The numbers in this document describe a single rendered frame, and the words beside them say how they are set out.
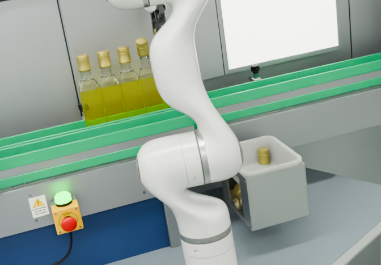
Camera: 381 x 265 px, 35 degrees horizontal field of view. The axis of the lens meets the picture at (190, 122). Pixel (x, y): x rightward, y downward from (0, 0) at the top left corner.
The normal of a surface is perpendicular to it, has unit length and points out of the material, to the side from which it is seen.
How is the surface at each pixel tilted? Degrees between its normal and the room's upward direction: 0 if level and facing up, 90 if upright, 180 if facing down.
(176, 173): 89
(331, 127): 90
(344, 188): 0
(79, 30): 90
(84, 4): 90
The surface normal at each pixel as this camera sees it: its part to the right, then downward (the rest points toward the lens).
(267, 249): -0.14, -0.93
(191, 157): 0.02, -0.13
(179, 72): 0.18, 0.18
